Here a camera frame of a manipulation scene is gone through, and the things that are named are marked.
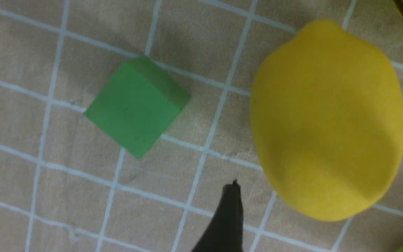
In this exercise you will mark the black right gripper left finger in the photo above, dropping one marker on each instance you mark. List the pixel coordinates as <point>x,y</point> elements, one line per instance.
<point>224,233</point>

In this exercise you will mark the yellow toy lemon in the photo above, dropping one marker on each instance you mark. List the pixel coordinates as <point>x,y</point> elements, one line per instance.
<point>326,115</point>

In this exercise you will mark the green foam cube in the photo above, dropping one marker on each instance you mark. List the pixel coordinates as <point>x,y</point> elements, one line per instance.
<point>137,105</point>

